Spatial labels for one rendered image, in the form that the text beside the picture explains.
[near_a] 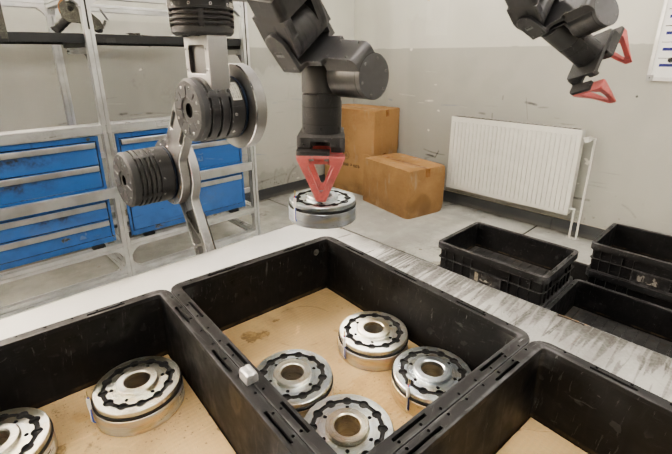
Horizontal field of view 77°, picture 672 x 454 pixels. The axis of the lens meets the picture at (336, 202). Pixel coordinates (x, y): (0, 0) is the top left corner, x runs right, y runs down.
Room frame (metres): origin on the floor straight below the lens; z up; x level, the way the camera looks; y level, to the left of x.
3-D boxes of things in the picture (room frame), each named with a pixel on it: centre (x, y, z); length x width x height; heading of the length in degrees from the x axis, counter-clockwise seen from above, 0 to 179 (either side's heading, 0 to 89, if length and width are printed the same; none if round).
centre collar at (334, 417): (0.36, -0.01, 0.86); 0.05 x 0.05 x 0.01
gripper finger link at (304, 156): (0.61, 0.02, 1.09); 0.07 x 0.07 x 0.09; 89
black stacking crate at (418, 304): (0.49, 0.00, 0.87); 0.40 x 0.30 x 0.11; 40
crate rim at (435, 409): (0.49, 0.00, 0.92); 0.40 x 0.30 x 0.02; 40
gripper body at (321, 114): (0.62, 0.02, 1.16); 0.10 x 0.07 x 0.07; 179
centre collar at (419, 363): (0.45, -0.12, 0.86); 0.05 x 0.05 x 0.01
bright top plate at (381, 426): (0.36, -0.01, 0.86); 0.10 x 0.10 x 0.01
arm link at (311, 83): (0.62, 0.02, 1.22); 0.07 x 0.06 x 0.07; 44
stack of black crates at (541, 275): (1.41, -0.62, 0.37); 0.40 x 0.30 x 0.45; 44
